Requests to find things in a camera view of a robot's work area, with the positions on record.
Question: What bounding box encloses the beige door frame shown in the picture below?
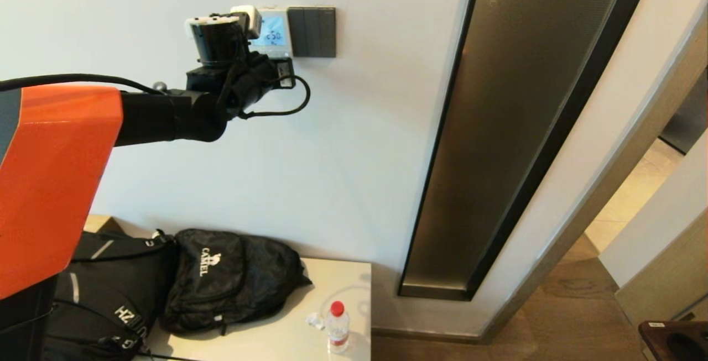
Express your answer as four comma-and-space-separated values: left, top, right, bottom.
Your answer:
478, 0, 708, 346

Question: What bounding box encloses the black looped wrist cable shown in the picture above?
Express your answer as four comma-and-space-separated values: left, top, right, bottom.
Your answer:
238, 74, 311, 121

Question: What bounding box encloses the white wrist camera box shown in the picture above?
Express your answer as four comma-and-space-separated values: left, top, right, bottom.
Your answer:
231, 6, 263, 40

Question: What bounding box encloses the white wall thermostat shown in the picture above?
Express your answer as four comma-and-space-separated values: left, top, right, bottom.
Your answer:
248, 7, 294, 59

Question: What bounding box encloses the black Camel logo backpack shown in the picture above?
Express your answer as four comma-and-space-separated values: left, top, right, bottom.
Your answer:
159, 229, 313, 336

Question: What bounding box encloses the dark grey wall switch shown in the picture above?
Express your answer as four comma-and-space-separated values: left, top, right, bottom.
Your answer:
287, 6, 337, 59

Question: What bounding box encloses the clear red-capped water bottle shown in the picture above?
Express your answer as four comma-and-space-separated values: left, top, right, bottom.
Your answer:
325, 301, 351, 354

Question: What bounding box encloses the light wood door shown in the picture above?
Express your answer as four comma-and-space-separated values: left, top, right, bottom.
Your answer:
614, 206, 708, 329

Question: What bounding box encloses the large black grey-striped backpack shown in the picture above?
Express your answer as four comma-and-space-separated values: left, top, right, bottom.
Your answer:
43, 230, 181, 361

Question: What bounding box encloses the white low cabinet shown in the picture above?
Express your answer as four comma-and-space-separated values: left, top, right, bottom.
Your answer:
133, 257, 372, 361

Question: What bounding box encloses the light wood desk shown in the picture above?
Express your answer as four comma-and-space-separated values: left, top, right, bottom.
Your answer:
83, 214, 126, 235

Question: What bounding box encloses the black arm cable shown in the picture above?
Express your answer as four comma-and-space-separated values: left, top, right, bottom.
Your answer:
0, 74, 164, 96

